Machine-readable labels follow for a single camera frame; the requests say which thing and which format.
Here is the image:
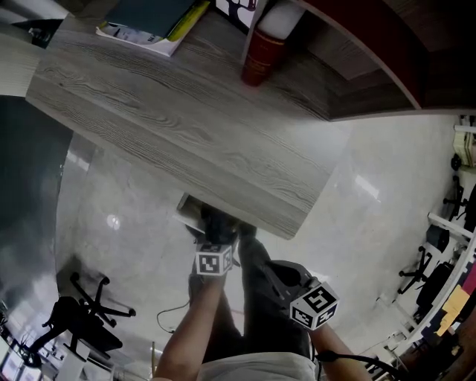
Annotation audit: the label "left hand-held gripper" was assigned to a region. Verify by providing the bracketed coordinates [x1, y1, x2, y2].
[195, 242, 234, 276]

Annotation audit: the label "black office chair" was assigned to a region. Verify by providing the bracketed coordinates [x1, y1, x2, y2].
[442, 176, 470, 221]
[42, 272, 138, 355]
[397, 244, 437, 295]

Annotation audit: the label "person's left forearm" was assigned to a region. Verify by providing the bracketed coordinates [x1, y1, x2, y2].
[153, 274, 228, 381]

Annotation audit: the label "thin floor cable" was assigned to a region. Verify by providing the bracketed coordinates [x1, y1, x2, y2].
[155, 300, 192, 334]

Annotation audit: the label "black waste bin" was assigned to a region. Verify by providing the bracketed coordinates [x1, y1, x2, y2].
[425, 222, 451, 254]

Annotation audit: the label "grey wooden desk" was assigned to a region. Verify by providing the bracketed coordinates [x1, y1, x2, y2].
[25, 0, 353, 241]

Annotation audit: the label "person's dark trousers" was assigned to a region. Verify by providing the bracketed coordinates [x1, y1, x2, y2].
[187, 232, 312, 362]

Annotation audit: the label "yellow-green book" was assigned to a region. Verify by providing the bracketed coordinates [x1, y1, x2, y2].
[166, 0, 212, 42]

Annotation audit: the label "red hardcover book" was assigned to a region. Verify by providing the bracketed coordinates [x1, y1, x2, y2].
[240, 0, 306, 88]

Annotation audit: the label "teal book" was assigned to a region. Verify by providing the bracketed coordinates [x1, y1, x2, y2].
[106, 0, 199, 39]

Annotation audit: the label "cream storage box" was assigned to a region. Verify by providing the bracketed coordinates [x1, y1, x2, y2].
[452, 125, 476, 167]

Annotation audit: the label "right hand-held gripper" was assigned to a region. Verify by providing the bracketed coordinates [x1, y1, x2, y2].
[263, 259, 340, 331]

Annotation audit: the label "person's right forearm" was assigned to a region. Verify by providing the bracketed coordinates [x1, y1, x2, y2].
[307, 322, 358, 381]

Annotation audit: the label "black white art frame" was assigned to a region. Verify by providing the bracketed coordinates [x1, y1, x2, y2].
[214, 0, 259, 35]

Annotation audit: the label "person's light shirt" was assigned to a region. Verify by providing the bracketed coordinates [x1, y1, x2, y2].
[199, 350, 318, 381]

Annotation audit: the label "black cable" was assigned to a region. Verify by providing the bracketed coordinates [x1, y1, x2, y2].
[314, 349, 405, 381]

